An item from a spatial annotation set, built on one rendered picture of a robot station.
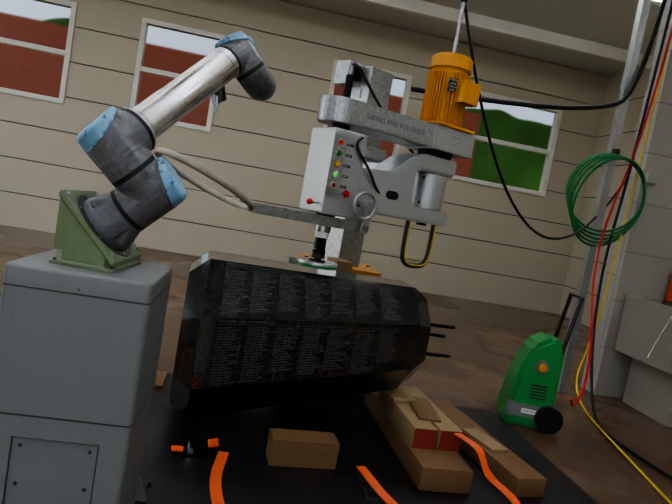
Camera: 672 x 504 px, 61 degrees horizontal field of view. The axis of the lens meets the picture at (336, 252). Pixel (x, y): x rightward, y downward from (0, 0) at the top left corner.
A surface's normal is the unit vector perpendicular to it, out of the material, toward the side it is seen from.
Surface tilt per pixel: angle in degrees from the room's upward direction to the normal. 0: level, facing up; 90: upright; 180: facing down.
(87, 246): 90
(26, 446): 90
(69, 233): 90
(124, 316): 90
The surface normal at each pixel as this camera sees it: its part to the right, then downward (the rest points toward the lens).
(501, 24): 0.13, 0.11
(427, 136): 0.55, 0.17
